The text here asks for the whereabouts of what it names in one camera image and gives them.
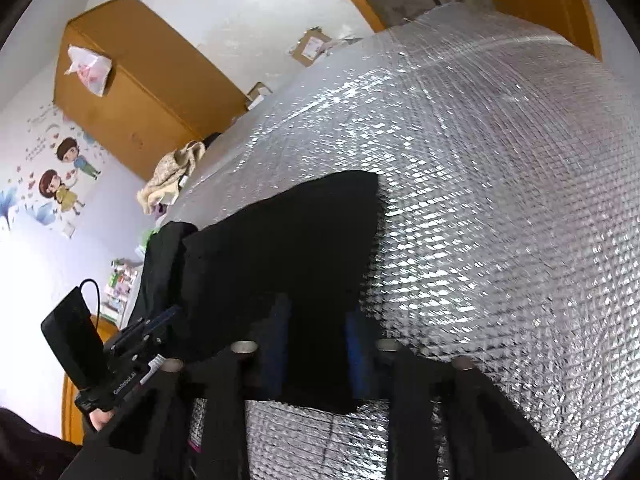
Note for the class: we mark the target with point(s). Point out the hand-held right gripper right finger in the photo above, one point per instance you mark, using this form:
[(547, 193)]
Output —
[(357, 357)]

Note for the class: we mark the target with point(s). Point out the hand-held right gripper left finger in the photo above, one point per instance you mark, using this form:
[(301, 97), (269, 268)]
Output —
[(280, 352)]

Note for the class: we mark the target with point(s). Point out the person's left forearm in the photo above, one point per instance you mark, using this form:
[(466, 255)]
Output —
[(35, 450)]

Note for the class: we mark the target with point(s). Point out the purple cloth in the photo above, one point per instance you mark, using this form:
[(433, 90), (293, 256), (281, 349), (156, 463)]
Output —
[(162, 210)]

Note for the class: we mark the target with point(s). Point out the black pants with silver embroidery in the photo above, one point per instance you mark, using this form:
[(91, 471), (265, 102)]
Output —
[(300, 240)]

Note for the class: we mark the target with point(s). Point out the beige floral fleece blanket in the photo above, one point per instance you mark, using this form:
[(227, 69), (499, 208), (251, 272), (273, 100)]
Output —
[(170, 170)]

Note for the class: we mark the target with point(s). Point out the cartoon children wall sticker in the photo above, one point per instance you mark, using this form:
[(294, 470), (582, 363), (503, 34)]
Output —
[(60, 190)]

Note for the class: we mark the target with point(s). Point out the silver foil mat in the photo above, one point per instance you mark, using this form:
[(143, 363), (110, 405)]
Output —
[(500, 185)]

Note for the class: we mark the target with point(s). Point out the person's left hand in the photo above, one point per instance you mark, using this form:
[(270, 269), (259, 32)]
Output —
[(102, 417)]

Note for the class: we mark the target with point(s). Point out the pink plastic bag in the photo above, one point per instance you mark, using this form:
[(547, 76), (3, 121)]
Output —
[(92, 72)]

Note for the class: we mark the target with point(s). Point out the white cardboard box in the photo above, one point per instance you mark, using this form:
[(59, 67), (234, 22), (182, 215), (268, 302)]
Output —
[(259, 95)]

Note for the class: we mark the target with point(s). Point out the brown cardboard parcel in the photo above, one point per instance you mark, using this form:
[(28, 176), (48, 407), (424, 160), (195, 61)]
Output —
[(310, 47)]

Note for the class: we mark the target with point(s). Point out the wooden wardrobe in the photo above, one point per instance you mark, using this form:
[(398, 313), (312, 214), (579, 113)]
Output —
[(150, 85)]

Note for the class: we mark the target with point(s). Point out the black hat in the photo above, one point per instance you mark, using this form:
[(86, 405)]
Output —
[(212, 140)]

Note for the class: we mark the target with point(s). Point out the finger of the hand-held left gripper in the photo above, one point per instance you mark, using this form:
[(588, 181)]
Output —
[(150, 332)]

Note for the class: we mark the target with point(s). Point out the pile of small packets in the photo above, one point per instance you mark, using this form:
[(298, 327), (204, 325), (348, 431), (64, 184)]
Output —
[(122, 285)]

